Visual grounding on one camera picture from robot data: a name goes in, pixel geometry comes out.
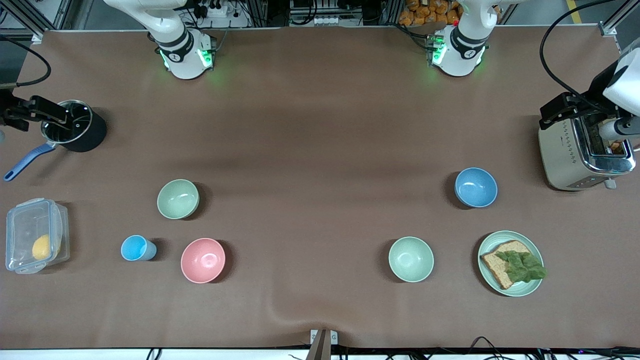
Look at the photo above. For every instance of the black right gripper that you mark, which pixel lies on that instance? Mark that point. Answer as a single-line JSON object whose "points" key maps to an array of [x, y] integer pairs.
{"points": [[10, 110]]}

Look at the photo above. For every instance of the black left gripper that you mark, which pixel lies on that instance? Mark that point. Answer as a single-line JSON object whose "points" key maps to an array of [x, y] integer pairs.
{"points": [[596, 91]]}

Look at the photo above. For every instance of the blue bowl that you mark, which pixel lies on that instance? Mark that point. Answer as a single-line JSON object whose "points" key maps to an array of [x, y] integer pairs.
{"points": [[476, 187]]}

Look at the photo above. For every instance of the pale green bowl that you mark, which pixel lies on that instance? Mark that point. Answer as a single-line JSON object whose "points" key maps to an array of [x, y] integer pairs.
{"points": [[411, 259], [178, 199]]}

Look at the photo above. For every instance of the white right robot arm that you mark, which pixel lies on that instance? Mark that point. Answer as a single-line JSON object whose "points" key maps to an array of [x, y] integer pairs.
{"points": [[182, 52]]}

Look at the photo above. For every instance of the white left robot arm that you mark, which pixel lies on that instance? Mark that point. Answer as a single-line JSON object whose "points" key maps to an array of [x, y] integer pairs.
{"points": [[462, 50]]}

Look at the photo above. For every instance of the pink bowl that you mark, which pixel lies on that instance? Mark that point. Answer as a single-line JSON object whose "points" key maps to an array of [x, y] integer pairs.
{"points": [[202, 260]]}

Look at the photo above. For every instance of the silver toaster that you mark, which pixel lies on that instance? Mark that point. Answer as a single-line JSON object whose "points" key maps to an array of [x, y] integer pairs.
{"points": [[562, 155]]}

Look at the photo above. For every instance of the toast slice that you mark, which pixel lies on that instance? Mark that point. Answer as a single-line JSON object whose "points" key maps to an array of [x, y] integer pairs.
{"points": [[617, 147]]}

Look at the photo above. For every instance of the clear plastic lidded container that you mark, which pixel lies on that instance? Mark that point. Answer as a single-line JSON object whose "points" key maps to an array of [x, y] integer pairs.
{"points": [[20, 225]]}

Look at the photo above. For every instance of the yellow lemon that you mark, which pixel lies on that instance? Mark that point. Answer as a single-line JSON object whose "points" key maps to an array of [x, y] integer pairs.
{"points": [[43, 247]]}

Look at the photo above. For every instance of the light blue cup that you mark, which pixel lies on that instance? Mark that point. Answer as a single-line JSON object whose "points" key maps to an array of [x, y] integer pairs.
{"points": [[134, 248]]}

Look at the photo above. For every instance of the green lettuce leaf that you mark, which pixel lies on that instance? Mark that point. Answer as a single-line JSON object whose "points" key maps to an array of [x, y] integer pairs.
{"points": [[522, 267]]}

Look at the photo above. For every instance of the brown bread slice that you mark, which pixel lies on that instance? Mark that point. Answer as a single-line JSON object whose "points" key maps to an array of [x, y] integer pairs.
{"points": [[497, 272]]}

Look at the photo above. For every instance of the pale green plate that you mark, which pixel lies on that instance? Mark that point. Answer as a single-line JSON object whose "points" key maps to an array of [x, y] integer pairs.
{"points": [[520, 289]]}

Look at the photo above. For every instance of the white power strip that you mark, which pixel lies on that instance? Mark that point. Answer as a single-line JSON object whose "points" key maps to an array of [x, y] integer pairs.
{"points": [[220, 12]]}

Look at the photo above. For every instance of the brown table cloth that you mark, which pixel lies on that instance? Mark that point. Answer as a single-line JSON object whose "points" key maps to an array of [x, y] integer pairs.
{"points": [[320, 150]]}

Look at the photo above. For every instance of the white socket strip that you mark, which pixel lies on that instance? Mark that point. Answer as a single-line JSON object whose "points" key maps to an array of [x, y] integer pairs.
{"points": [[320, 21]]}

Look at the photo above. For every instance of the metal table clamp bracket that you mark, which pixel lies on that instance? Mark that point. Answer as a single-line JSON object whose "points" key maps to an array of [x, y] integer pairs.
{"points": [[323, 345]]}

